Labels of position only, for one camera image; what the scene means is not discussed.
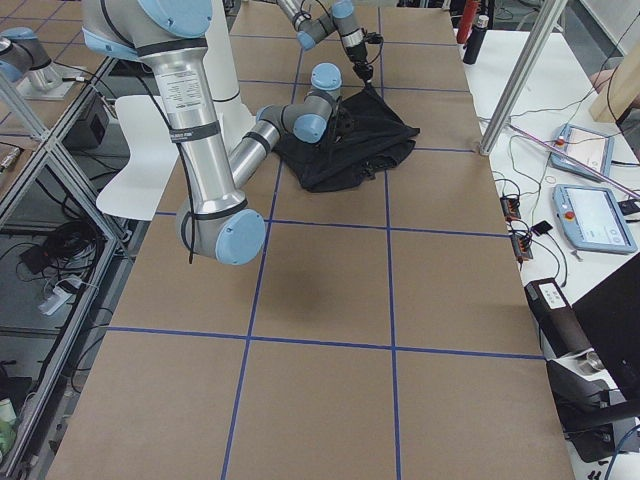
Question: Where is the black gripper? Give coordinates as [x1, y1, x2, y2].
[345, 43, 374, 89]
[333, 110, 355, 135]

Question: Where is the black graphic t-shirt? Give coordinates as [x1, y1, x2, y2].
[274, 88, 420, 193]

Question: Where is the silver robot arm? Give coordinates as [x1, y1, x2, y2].
[82, 1, 342, 265]
[275, 0, 377, 87]

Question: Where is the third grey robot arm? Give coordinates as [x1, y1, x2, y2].
[1, 27, 72, 101]

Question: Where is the black bottle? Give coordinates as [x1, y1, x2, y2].
[462, 15, 490, 65]

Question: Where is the red bottle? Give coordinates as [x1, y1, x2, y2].
[456, 0, 480, 45]

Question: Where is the orange terminal block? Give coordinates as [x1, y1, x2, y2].
[500, 196, 522, 221]

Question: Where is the white plastic chair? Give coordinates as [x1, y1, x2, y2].
[96, 95, 178, 221]

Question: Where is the brown paper table cover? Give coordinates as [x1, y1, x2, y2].
[48, 7, 573, 479]

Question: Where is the far teach pendant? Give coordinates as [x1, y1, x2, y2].
[549, 123, 614, 181]

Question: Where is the teach pendant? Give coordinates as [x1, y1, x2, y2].
[552, 184, 637, 254]
[549, 123, 614, 181]

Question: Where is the near teach pendant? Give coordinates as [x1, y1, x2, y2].
[552, 184, 637, 254]

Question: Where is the black box with label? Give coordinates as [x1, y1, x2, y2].
[524, 278, 593, 359]

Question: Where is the white power strip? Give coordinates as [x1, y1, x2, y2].
[38, 277, 81, 316]

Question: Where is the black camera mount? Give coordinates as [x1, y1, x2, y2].
[363, 31, 384, 45]

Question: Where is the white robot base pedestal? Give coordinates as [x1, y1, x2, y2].
[203, 0, 255, 151]

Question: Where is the aluminium frame post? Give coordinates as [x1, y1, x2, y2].
[479, 0, 568, 156]

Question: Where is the black cable bundle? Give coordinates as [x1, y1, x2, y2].
[14, 219, 109, 281]

